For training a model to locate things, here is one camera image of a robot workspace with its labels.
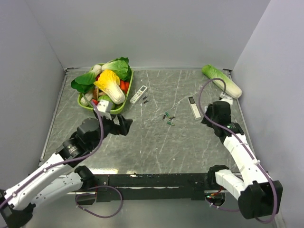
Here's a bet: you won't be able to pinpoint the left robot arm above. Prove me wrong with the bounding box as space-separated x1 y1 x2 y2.
0 114 133 228

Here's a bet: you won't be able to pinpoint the slim white remote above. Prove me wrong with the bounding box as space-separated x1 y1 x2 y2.
188 96 201 120

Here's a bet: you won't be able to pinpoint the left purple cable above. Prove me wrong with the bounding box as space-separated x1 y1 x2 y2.
0 102 124 219

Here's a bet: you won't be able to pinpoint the white air conditioner remote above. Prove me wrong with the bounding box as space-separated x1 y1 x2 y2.
130 86 148 104

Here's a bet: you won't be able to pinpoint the yellow napa cabbage toy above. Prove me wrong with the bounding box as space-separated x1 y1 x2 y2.
94 70 125 105

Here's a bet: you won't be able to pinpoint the bok choy toy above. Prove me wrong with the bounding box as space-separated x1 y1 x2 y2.
71 65 102 94

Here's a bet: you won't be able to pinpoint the green lettuce toy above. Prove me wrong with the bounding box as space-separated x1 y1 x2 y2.
102 57 132 81

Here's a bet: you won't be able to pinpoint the white mushroom toy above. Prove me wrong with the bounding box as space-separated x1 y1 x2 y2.
80 91 93 106

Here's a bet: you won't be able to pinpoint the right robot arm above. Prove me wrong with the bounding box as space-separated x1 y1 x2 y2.
202 98 283 219

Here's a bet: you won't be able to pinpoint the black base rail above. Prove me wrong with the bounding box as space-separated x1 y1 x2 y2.
76 172 236 206

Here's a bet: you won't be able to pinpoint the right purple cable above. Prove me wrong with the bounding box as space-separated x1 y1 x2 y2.
198 77 279 224

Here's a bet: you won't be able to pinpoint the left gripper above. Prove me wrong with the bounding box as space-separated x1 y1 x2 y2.
89 113 133 149

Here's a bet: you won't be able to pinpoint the purple cable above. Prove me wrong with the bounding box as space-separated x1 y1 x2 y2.
198 77 279 224
0 102 124 219

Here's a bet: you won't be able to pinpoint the red tomato toys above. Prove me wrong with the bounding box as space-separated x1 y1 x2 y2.
120 80 130 94

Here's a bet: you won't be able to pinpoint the green plastic basket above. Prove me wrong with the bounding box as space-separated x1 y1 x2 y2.
77 63 133 114

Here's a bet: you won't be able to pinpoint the long napa cabbage toy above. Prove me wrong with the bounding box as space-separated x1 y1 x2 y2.
201 65 242 99

